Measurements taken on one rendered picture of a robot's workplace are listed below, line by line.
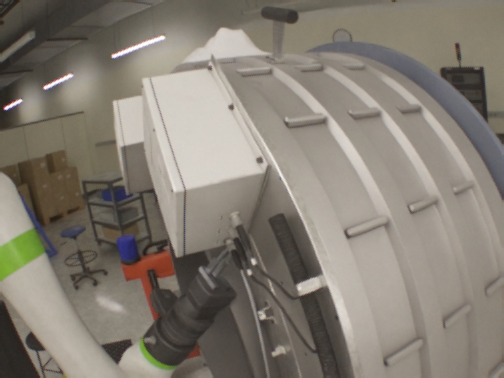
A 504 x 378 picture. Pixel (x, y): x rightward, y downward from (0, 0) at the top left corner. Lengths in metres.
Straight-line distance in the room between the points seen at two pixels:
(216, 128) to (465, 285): 0.44
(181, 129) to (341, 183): 0.23
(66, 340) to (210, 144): 0.39
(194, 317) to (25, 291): 0.29
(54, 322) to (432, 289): 0.56
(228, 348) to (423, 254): 1.07
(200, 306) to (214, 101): 0.32
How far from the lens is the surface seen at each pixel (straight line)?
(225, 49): 0.95
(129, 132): 1.07
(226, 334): 1.47
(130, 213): 5.00
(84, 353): 0.62
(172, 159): 0.48
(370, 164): 0.51
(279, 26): 0.72
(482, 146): 0.74
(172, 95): 0.58
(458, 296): 0.58
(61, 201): 8.09
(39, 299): 0.59
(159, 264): 2.12
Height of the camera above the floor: 1.75
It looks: 14 degrees down
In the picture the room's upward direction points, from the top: 8 degrees counter-clockwise
